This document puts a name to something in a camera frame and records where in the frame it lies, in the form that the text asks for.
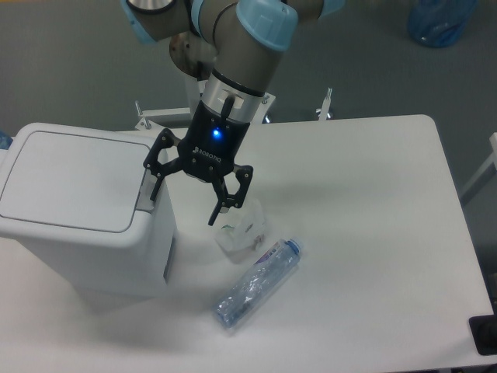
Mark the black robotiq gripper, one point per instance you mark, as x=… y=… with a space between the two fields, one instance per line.
x=211 y=147

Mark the white plastic trash can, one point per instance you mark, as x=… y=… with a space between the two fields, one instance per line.
x=135 y=262

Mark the white trash can lid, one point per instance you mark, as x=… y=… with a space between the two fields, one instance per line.
x=69 y=180

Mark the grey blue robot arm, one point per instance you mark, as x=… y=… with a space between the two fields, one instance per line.
x=250 y=38

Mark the crumpled white plastic packaging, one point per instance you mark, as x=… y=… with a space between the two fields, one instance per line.
x=240 y=238

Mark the clear crushed water bottle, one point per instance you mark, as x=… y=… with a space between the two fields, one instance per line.
x=258 y=282

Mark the blue object at left edge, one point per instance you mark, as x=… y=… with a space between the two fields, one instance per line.
x=5 y=141

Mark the blue plastic bag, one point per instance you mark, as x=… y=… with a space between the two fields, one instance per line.
x=439 y=24

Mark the black device at table edge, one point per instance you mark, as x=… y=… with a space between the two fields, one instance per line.
x=483 y=329

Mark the white metal base frame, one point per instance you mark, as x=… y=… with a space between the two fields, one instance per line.
x=153 y=119

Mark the white frame at right edge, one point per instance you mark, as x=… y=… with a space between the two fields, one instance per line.
x=484 y=173

